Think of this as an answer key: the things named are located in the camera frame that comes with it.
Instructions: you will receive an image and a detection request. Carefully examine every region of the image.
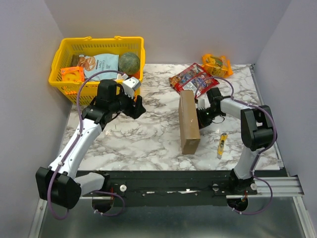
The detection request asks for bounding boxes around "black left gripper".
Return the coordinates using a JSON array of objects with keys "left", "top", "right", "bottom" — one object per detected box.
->
[{"left": 110, "top": 85, "right": 147, "bottom": 119}]

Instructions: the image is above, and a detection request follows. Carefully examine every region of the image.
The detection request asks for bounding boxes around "brown cardboard express box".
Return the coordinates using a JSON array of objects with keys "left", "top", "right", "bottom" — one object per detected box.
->
[{"left": 178, "top": 90, "right": 201, "bottom": 155}]

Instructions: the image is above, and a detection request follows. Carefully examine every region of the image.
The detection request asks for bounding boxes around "yellow utility knife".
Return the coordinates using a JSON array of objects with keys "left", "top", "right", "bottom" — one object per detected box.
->
[{"left": 217, "top": 133, "right": 228, "bottom": 159}]

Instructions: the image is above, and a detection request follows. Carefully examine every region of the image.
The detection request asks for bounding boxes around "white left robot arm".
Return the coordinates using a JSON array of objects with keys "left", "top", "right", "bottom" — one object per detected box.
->
[{"left": 36, "top": 77, "right": 146, "bottom": 209}]

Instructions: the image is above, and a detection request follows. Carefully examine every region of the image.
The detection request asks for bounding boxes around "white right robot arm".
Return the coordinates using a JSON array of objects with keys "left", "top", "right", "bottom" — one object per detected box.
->
[{"left": 196, "top": 87, "right": 277, "bottom": 194}]

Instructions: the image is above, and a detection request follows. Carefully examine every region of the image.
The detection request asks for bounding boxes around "orange snack box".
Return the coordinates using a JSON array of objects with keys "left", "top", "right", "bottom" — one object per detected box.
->
[{"left": 61, "top": 66, "right": 85, "bottom": 82}]

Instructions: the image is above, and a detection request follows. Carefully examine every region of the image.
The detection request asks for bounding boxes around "orange round fruit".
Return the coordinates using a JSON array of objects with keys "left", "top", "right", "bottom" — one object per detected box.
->
[{"left": 133, "top": 71, "right": 140, "bottom": 79}]

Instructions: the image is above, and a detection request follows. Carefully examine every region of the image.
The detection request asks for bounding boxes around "red snack bag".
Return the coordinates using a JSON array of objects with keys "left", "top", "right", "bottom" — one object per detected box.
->
[{"left": 169, "top": 63, "right": 219, "bottom": 99}]

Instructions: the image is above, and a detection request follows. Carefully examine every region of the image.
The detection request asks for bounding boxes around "green round melon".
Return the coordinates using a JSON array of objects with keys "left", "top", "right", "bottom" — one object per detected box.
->
[{"left": 118, "top": 52, "right": 140, "bottom": 75}]

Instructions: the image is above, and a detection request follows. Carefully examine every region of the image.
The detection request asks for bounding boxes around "orange yellow snack bag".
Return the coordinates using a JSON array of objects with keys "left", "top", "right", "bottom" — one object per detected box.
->
[{"left": 202, "top": 54, "right": 233, "bottom": 78}]

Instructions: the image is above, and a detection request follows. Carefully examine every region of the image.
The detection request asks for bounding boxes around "light blue chips bag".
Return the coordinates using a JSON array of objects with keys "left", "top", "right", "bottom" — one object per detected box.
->
[{"left": 75, "top": 54, "right": 119, "bottom": 79}]

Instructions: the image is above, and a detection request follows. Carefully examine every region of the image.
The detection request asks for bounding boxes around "yellow plastic shopping basket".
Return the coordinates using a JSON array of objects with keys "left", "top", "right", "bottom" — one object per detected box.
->
[{"left": 49, "top": 36, "right": 146, "bottom": 104}]

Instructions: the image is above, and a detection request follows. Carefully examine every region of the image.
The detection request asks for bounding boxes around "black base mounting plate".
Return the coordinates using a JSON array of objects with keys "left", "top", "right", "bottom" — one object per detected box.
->
[{"left": 50, "top": 170, "right": 290, "bottom": 208}]

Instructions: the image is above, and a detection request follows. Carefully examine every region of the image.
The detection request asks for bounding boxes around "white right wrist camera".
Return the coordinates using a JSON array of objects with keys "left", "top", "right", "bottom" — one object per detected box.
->
[{"left": 197, "top": 98, "right": 206, "bottom": 110}]

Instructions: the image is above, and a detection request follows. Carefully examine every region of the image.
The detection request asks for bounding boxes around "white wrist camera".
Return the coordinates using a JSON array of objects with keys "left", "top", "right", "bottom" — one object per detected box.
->
[
  {"left": 122, "top": 77, "right": 141, "bottom": 99},
  {"left": 197, "top": 98, "right": 206, "bottom": 110}
]

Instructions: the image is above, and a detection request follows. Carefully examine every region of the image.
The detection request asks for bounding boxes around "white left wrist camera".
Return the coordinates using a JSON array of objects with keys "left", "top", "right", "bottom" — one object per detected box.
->
[{"left": 122, "top": 77, "right": 141, "bottom": 99}]

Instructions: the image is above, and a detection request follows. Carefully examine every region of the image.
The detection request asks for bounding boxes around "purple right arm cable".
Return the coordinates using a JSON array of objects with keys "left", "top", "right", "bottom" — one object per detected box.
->
[{"left": 194, "top": 76, "right": 278, "bottom": 216}]

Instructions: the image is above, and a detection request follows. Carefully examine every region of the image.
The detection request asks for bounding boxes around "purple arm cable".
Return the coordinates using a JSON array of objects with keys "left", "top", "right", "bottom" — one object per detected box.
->
[
  {"left": 194, "top": 76, "right": 278, "bottom": 216},
  {"left": 46, "top": 70, "right": 128, "bottom": 221}
]

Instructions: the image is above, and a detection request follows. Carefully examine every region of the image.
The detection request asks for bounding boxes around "aluminium rail frame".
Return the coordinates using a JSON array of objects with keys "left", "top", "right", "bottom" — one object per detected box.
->
[{"left": 27, "top": 63, "right": 310, "bottom": 238}]

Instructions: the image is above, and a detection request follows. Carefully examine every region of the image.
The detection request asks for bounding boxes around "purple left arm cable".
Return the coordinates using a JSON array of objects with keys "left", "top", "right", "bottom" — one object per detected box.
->
[{"left": 46, "top": 70, "right": 128, "bottom": 221}]

